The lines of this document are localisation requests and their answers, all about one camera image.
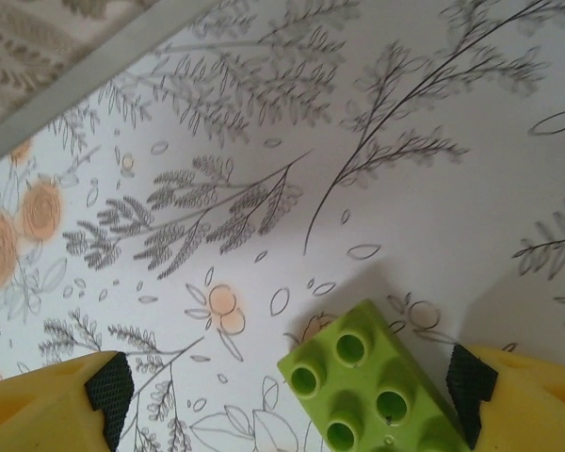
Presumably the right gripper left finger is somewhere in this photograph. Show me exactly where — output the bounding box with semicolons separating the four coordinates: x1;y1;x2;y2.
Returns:
0;350;136;452

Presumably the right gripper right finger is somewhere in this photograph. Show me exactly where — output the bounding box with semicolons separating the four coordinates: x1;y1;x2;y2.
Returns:
444;342;565;452

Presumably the lime green lego brick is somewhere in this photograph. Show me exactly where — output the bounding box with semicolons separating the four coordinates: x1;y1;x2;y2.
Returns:
276;299;470;452

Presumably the thin aluminium frame rail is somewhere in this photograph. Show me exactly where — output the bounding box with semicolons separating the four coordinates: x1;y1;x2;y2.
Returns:
0;0;220;166

